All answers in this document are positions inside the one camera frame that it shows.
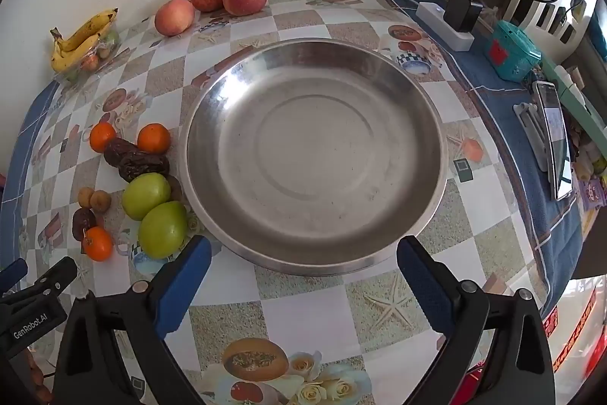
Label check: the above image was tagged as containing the smartphone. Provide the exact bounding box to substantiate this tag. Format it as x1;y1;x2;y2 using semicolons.
532;80;574;202

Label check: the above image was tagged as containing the yellow banana bunch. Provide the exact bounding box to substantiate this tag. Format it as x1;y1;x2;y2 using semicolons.
50;8;119;74

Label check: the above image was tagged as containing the checkered printed tablecloth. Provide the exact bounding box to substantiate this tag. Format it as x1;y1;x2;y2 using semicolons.
0;0;584;405

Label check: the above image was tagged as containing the red printed bag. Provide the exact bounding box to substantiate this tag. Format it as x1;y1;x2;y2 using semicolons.
541;274;607;380

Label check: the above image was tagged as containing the black power adapter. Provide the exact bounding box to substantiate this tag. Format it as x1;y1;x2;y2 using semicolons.
443;0;483;33

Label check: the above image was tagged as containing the stainless steel bowl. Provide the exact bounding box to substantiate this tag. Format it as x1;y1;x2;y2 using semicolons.
179;37;449;277

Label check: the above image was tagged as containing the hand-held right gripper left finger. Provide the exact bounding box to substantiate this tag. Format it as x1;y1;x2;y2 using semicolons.
51;235;212;405

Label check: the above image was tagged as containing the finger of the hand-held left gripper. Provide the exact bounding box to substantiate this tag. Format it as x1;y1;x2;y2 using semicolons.
28;256;78;306
0;259;28;293

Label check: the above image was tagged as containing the dark brown date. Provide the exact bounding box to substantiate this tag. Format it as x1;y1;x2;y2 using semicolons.
118;151;170;184
72;208;98;241
103;138;138;169

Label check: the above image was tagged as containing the green jujube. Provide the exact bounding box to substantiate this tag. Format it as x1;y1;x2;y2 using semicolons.
122;173;172;222

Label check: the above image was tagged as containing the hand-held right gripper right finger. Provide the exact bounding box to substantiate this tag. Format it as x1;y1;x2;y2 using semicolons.
396;235;557;405

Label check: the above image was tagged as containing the small orange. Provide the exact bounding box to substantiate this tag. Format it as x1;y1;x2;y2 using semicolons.
90;123;117;153
82;227;114;262
137;123;171;154

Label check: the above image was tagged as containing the white power strip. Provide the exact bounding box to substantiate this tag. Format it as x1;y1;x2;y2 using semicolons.
416;2;475;52

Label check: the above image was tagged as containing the green apple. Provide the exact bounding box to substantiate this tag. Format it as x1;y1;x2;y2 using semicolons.
138;200;189;259

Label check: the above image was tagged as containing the teal box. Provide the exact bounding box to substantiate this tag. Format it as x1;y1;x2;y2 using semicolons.
483;20;542;82

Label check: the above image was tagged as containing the clear plastic fruit container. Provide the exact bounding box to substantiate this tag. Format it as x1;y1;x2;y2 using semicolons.
57;28;122;84

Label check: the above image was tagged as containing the red apple left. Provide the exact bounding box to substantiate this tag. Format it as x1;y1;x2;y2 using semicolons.
154;0;195;37

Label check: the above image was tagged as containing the grey phone stand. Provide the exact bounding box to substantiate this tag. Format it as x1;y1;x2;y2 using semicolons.
513;101;553;172

